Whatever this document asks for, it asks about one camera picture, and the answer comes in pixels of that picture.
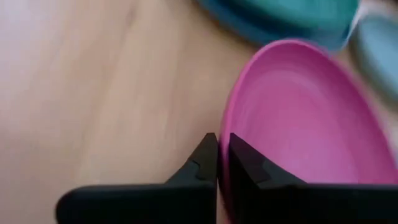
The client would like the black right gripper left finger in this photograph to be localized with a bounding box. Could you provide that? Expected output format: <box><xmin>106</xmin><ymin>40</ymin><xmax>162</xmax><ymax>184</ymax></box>
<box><xmin>55</xmin><ymin>132</ymin><xmax>218</xmax><ymax>224</ymax></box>

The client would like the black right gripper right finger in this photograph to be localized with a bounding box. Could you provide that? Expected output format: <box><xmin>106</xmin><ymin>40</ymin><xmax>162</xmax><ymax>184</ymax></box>
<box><xmin>228</xmin><ymin>132</ymin><xmax>398</xmax><ymax>224</ymax></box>

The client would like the pink plastic plate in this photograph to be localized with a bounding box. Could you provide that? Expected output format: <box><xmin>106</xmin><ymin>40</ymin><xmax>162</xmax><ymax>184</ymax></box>
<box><xmin>216</xmin><ymin>38</ymin><xmax>398</xmax><ymax>224</ymax></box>

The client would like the blue plastic plate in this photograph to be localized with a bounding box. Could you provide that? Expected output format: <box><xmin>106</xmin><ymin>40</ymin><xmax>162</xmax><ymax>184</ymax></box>
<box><xmin>349</xmin><ymin>12</ymin><xmax>398</xmax><ymax>102</ymax></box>

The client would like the green plastic plate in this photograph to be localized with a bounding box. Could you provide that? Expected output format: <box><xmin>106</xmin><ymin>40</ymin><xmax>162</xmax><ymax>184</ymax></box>
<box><xmin>195</xmin><ymin>0</ymin><xmax>361</xmax><ymax>51</ymax></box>

